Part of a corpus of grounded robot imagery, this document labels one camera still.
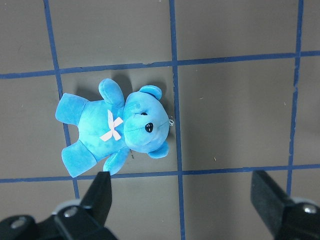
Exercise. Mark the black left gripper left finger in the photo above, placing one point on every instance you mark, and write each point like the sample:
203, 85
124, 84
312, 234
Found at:
98, 199

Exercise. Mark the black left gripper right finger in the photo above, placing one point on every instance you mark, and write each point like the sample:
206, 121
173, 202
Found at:
270, 201

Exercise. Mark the blue teddy bear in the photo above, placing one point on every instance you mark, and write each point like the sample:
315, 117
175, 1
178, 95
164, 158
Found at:
110, 128

